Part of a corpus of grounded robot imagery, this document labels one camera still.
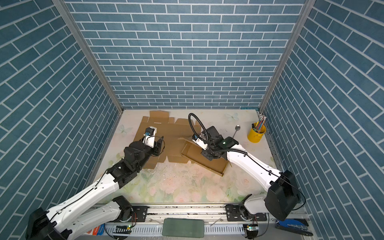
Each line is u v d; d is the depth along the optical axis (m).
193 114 0.61
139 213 0.73
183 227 0.70
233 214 0.74
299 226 0.68
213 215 0.75
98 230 0.69
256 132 0.96
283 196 0.41
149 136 0.62
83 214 0.45
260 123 0.95
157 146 0.67
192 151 1.01
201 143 0.73
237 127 1.08
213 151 0.58
